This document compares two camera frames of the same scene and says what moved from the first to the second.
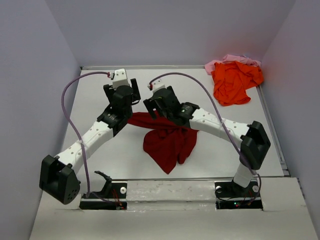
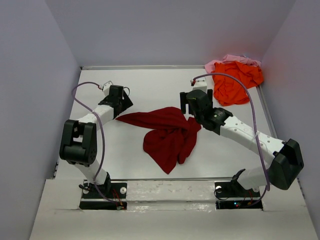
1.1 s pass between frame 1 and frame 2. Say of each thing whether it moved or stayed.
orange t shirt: stayed
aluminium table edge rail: stayed
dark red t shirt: stayed
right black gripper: moved
